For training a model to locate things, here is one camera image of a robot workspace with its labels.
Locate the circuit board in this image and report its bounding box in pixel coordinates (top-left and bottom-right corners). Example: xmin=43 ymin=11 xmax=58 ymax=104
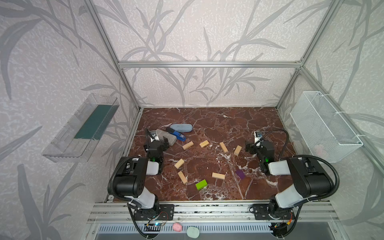
xmin=270 ymin=222 xmax=295 ymax=239
xmin=145 ymin=222 xmax=167 ymax=232

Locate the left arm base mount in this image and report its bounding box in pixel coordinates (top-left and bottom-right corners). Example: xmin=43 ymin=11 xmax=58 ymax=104
xmin=134 ymin=204 xmax=175 ymax=221

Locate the aluminium front rail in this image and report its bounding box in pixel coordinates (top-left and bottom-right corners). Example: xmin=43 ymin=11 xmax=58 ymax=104
xmin=87 ymin=201 xmax=340 ymax=224

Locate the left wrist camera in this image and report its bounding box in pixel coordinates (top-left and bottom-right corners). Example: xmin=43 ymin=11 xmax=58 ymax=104
xmin=146 ymin=129 xmax=159 ymax=143

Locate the green block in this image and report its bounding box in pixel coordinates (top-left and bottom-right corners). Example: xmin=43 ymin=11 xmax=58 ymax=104
xmin=196 ymin=180 xmax=208 ymax=191

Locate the pink object in basket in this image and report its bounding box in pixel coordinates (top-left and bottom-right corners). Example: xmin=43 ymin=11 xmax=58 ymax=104
xmin=313 ymin=145 xmax=328 ymax=158

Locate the pink eraser blob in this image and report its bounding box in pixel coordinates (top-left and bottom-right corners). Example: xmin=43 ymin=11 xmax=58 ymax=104
xmin=172 ymin=223 xmax=183 ymax=233

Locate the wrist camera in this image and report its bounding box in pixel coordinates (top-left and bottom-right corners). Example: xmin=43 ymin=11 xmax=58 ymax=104
xmin=146 ymin=129 xmax=159 ymax=143
xmin=254 ymin=131 xmax=263 ymax=145

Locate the right circuit board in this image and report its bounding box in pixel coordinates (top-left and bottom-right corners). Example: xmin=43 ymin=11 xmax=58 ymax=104
xmin=270 ymin=222 xmax=295 ymax=239

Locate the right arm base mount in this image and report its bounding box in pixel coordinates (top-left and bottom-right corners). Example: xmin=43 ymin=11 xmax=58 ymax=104
xmin=248 ymin=203 xmax=296 ymax=221

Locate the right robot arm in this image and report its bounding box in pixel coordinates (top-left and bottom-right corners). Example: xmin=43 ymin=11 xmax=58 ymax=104
xmin=246 ymin=141 xmax=340 ymax=212

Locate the blue stapler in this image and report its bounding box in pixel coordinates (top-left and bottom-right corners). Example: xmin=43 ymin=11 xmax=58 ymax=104
xmin=166 ymin=127 xmax=186 ymax=142

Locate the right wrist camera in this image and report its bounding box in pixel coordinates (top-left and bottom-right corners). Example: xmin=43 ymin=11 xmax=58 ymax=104
xmin=254 ymin=131 xmax=263 ymax=145

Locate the wood block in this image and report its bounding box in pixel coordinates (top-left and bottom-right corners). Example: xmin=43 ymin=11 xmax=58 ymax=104
xmin=178 ymin=171 xmax=188 ymax=184
xmin=220 ymin=142 xmax=229 ymax=153
xmin=183 ymin=141 xmax=194 ymax=150
xmin=200 ymin=140 xmax=210 ymax=148
xmin=212 ymin=173 xmax=226 ymax=180
xmin=234 ymin=146 xmax=242 ymax=156
xmin=175 ymin=159 xmax=185 ymax=169

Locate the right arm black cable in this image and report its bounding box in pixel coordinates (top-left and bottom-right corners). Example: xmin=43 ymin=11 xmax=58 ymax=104
xmin=258 ymin=128 xmax=340 ymax=202

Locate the purple block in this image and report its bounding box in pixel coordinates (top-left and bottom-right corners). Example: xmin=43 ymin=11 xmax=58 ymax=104
xmin=236 ymin=170 xmax=246 ymax=180

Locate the grey rectangular sponge block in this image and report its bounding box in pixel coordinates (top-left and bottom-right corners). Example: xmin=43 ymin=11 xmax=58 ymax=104
xmin=156 ymin=129 xmax=177 ymax=146

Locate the mint green blob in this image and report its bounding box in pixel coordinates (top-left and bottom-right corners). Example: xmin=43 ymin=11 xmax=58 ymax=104
xmin=186 ymin=227 xmax=200 ymax=239

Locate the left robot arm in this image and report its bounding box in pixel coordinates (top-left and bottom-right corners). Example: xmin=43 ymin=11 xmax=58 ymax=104
xmin=108 ymin=140 xmax=169 ymax=215

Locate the blue grey oval case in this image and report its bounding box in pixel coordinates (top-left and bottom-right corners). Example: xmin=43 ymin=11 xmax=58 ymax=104
xmin=170 ymin=124 xmax=193 ymax=133

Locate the white wire wall basket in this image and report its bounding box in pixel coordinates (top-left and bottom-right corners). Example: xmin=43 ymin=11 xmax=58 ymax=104
xmin=291 ymin=91 xmax=363 ymax=163

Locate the clear plastic wall bin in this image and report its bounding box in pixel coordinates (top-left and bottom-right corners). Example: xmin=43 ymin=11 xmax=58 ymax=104
xmin=42 ymin=94 xmax=120 ymax=163

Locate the left circuit board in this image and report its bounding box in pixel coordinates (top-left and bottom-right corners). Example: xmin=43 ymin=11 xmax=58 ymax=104
xmin=145 ymin=222 xmax=167 ymax=232

